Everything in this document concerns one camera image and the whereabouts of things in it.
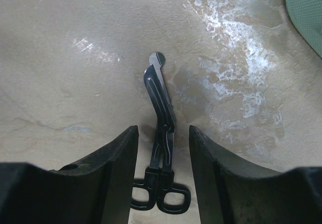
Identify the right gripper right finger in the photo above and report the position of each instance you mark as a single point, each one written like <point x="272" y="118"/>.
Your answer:
<point x="231" y="189"/>

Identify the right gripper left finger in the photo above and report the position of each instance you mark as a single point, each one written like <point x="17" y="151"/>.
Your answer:
<point x="94" y="189"/>

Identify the bandage scissors with black handles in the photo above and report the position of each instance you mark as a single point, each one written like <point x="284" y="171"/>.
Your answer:
<point x="158" y="181"/>

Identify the mint green medicine kit case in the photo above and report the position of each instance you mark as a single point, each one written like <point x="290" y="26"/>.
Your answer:
<point x="306" y="18"/>

